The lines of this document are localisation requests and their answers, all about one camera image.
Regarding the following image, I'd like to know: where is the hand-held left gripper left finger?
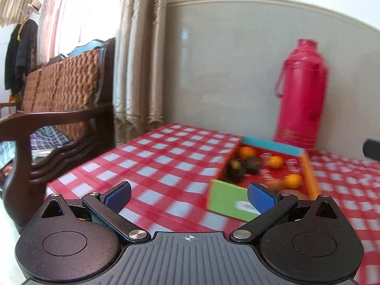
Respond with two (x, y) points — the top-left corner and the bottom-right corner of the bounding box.
(40, 181), (150, 243)

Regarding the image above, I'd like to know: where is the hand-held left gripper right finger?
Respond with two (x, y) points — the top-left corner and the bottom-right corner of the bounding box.
(230, 182), (339, 243)

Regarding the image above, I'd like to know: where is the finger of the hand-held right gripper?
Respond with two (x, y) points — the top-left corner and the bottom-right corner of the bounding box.
(363, 138), (380, 158)

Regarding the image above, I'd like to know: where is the kiwi with sticker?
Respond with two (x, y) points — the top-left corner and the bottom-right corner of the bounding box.
(265, 178), (285, 192)

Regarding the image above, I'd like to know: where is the colourful cardboard box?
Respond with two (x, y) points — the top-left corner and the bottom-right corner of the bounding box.
(207, 136), (323, 223)

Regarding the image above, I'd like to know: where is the dark brown round fruit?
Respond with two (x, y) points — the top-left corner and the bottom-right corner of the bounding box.
(226, 160), (246, 184)
(243, 157), (262, 175)

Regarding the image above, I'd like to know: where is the large orange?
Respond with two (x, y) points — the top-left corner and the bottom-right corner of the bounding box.
(238, 147), (256, 160)

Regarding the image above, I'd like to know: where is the red checked tablecloth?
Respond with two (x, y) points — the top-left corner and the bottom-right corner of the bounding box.
(46, 123), (380, 285)

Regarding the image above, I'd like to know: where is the dark wooden sofa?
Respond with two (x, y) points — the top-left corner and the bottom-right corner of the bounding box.
(0, 37), (116, 235)

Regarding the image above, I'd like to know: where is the red thermos flask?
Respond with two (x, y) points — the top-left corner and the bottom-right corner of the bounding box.
(274, 38), (328, 152)

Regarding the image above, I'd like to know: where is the blue plaid cloth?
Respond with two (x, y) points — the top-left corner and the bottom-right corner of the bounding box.
(0, 126), (71, 167)

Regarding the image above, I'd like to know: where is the woven brown seat mat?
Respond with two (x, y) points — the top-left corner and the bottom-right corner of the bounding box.
(21, 49), (101, 142)

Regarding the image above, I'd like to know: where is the beige patterned curtain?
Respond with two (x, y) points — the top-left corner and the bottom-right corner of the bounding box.
(113, 0), (170, 148)

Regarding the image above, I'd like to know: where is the black hanging coat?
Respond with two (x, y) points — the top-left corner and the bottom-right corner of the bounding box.
(4, 19), (38, 95)

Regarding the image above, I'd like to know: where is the pink sheer curtain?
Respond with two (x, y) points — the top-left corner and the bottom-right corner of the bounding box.
(38, 0), (121, 63)

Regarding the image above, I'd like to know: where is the straw hat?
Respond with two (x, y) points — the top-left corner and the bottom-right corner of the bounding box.
(27, 0), (43, 15)

